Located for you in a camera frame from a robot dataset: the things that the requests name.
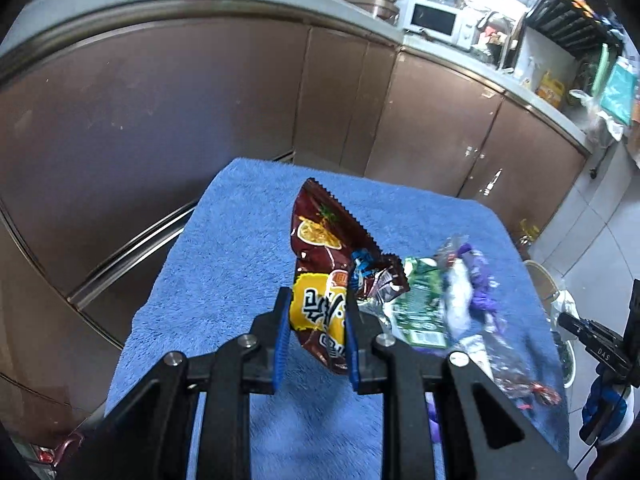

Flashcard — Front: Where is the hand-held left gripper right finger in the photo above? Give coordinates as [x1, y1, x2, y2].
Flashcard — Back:
[345, 295, 576, 480]

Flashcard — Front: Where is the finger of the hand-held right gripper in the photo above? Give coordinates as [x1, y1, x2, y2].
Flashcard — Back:
[557, 311, 596, 344]

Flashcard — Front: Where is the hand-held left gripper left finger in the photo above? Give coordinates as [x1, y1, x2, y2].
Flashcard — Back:
[55, 287, 293, 480]

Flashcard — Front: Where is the beige trash bin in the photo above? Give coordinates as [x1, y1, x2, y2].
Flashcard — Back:
[524, 260, 561, 311]

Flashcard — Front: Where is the brown and yellow snack packet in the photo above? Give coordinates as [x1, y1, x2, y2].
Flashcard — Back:
[289, 177, 411, 376]

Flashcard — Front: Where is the purple and clear plastic bag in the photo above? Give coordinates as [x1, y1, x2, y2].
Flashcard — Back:
[435, 235, 501, 351]

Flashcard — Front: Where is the person's right hand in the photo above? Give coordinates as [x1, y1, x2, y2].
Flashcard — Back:
[580, 375, 633, 444]

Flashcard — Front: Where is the white bucket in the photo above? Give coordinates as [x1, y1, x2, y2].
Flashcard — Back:
[547, 290, 581, 391]

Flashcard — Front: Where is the silver foil wrapper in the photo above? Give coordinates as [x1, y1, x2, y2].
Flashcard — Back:
[357, 300, 397, 332]

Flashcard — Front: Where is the green packet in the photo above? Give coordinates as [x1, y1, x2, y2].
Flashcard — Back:
[390, 256, 448, 351]

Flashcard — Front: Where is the clear wrapper with red ends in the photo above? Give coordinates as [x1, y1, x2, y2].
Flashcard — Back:
[482, 330, 563, 409]

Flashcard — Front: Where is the small blue wrapper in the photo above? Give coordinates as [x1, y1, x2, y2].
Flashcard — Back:
[349, 249, 382, 293]

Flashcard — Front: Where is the cooking oil bottle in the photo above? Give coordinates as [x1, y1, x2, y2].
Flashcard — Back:
[515, 219, 542, 261]

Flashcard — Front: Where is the blue towel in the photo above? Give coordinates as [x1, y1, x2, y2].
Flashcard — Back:
[105, 157, 571, 480]

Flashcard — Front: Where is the white plastic bag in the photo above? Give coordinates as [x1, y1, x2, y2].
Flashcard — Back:
[569, 89, 626, 142]

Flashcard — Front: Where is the yellow bottle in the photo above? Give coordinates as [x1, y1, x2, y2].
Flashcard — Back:
[536, 71, 566, 108]

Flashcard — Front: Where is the teal cloth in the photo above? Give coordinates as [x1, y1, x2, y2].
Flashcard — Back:
[600, 57, 640, 123]

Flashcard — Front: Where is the brown kitchen cabinet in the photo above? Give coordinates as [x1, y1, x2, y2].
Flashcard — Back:
[0, 0, 593, 411]

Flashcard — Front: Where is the green cutting board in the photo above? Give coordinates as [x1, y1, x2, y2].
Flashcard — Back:
[592, 42, 612, 96]

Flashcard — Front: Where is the black dish rack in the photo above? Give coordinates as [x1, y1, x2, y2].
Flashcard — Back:
[525, 0, 626, 61]

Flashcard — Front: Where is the white microwave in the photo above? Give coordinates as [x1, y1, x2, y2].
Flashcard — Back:
[402, 0, 476, 51]

